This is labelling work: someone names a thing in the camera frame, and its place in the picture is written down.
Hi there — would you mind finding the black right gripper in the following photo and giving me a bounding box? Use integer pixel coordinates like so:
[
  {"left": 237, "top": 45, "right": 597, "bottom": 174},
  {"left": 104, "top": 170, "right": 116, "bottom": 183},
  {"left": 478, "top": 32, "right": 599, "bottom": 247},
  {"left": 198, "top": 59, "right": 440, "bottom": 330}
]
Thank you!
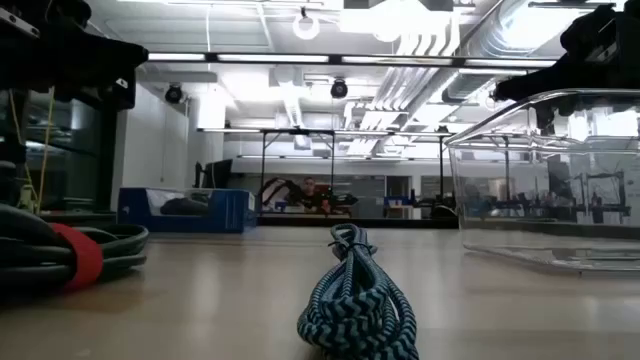
[{"left": 492, "top": 3, "right": 622, "bottom": 103}]

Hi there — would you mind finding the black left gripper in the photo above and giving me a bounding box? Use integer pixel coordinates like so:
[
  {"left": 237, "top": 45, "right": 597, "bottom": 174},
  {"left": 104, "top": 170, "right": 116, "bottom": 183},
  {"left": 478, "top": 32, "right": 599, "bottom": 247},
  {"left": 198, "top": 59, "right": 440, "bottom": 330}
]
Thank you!
[{"left": 19, "top": 27, "right": 150, "bottom": 110}]

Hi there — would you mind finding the clear plastic container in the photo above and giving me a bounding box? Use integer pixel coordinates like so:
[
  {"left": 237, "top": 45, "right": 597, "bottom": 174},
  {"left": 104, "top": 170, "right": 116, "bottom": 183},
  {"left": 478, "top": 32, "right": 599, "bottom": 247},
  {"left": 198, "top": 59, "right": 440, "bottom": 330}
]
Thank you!
[{"left": 444, "top": 88, "right": 640, "bottom": 274}]

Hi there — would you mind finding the black cable with red strap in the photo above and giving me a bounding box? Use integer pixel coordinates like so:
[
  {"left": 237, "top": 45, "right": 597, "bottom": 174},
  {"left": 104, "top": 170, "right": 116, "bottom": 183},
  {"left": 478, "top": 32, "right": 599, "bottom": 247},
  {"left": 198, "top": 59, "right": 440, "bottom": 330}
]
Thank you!
[{"left": 0, "top": 202, "right": 150, "bottom": 294}]

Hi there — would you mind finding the teal braided cable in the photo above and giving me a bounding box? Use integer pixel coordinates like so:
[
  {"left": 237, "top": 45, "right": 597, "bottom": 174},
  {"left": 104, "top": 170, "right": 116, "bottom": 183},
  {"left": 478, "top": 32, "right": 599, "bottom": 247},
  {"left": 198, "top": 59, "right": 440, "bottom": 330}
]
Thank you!
[{"left": 297, "top": 223, "right": 420, "bottom": 360}]

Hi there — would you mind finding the black computer monitor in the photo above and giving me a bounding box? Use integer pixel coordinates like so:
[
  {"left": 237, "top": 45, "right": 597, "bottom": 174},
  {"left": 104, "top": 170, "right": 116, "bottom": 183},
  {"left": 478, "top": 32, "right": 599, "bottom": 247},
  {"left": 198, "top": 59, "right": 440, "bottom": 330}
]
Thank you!
[{"left": 193, "top": 158, "right": 234, "bottom": 190}]

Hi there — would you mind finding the blue game controller box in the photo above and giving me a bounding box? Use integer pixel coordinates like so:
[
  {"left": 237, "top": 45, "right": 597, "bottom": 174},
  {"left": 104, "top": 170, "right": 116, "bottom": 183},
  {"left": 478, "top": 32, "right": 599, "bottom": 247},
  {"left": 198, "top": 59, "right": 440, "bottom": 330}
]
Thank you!
[{"left": 117, "top": 187, "right": 257, "bottom": 234}]

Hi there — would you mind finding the person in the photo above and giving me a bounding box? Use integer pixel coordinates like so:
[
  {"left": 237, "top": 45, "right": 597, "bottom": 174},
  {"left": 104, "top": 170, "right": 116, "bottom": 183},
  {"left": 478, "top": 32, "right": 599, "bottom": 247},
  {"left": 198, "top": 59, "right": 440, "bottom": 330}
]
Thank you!
[{"left": 297, "top": 177, "right": 334, "bottom": 215}]

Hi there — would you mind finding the yellow extension cord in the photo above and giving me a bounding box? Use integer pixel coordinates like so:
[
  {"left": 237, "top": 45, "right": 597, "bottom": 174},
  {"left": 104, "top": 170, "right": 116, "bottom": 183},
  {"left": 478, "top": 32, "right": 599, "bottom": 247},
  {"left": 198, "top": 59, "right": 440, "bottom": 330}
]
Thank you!
[{"left": 7, "top": 87, "right": 56, "bottom": 214}]

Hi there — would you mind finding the white ring light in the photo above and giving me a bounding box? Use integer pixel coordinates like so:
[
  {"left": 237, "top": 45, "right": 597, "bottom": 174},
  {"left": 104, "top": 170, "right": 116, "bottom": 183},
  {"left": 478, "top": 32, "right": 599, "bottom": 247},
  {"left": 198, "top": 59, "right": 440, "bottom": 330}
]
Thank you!
[{"left": 292, "top": 14, "right": 321, "bottom": 42}]

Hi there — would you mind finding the thin black background frame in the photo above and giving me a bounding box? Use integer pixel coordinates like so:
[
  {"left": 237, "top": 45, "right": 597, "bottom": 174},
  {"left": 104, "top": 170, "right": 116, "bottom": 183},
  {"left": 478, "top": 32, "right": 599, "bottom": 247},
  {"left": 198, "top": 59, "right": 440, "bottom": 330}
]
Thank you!
[{"left": 258, "top": 127, "right": 449, "bottom": 217}]

